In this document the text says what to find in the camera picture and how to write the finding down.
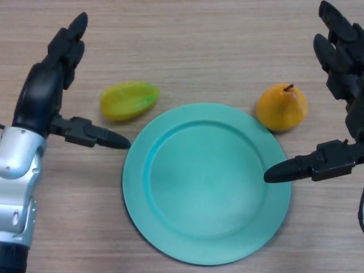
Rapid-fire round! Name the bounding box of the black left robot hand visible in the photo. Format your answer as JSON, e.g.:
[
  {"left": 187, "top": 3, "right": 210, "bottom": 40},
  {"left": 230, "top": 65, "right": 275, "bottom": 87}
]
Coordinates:
[{"left": 12, "top": 11, "right": 132, "bottom": 150}]

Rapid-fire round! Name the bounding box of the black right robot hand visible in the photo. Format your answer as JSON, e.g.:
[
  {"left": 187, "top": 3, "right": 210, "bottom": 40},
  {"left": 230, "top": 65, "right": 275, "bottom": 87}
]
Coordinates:
[{"left": 263, "top": 0, "right": 364, "bottom": 184}]

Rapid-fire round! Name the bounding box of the yellow green starfruit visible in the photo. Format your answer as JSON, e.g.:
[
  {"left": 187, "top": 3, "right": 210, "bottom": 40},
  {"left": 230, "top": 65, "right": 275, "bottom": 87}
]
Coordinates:
[{"left": 100, "top": 81, "right": 161, "bottom": 122}]

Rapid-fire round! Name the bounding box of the teal green round plate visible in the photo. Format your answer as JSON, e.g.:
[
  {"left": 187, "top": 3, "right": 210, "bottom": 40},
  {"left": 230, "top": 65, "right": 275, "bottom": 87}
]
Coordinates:
[{"left": 122, "top": 102, "right": 292, "bottom": 266}]

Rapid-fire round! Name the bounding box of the orange yellow pear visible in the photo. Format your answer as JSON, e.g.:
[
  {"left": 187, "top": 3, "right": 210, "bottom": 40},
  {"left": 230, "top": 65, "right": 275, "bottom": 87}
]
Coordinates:
[{"left": 256, "top": 83, "right": 309, "bottom": 133}]

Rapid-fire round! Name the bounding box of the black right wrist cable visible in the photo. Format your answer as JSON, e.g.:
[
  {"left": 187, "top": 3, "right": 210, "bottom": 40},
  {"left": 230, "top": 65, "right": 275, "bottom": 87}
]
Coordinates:
[{"left": 356, "top": 187, "right": 364, "bottom": 240}]

